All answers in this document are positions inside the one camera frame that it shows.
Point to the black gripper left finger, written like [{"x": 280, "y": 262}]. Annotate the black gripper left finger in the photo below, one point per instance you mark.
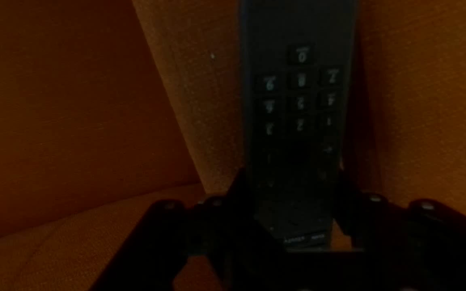
[{"x": 241, "y": 215}]

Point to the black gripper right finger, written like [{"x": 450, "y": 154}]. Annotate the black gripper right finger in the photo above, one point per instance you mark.
[{"x": 346, "y": 210}]

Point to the dark grey remote control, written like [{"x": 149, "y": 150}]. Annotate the dark grey remote control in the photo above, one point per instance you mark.
[{"x": 298, "y": 123}]

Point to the orange armchair with banana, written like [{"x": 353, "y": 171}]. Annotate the orange armchair with banana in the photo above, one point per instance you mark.
[{"x": 81, "y": 134}]

